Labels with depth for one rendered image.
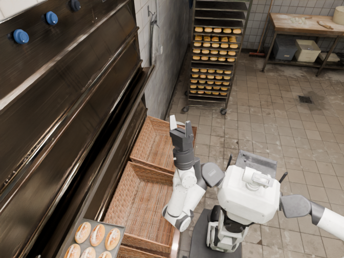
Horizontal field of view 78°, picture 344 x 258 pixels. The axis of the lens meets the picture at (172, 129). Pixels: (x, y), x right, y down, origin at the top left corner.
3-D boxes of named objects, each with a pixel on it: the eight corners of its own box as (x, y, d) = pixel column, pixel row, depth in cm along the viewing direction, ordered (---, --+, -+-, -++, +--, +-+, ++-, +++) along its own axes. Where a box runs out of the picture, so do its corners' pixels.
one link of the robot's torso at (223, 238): (212, 228, 169) (221, 201, 136) (234, 233, 167) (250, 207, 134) (210, 249, 159) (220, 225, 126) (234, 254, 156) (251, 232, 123)
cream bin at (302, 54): (296, 61, 426) (301, 49, 409) (291, 50, 460) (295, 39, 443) (315, 62, 422) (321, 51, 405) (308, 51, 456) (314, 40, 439)
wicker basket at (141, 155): (132, 174, 201) (127, 156, 181) (149, 132, 239) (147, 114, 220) (183, 184, 193) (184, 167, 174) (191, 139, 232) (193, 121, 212)
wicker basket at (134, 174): (107, 241, 160) (98, 228, 140) (131, 177, 199) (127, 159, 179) (171, 255, 153) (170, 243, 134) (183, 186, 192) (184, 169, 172)
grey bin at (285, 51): (274, 59, 432) (278, 47, 415) (271, 48, 466) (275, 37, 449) (293, 61, 427) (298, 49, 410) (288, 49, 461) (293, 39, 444)
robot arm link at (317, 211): (315, 223, 100) (284, 207, 107) (323, 206, 100) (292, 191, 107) (316, 227, 90) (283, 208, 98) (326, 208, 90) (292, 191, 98)
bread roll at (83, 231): (82, 222, 111) (79, 218, 107) (94, 224, 110) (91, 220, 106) (72, 242, 104) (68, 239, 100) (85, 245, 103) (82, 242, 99)
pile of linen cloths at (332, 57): (322, 61, 426) (324, 57, 420) (317, 55, 444) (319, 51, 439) (339, 62, 424) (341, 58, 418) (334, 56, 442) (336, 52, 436)
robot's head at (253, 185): (242, 174, 103) (246, 163, 97) (263, 181, 100) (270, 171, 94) (239, 185, 99) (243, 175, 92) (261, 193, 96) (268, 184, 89)
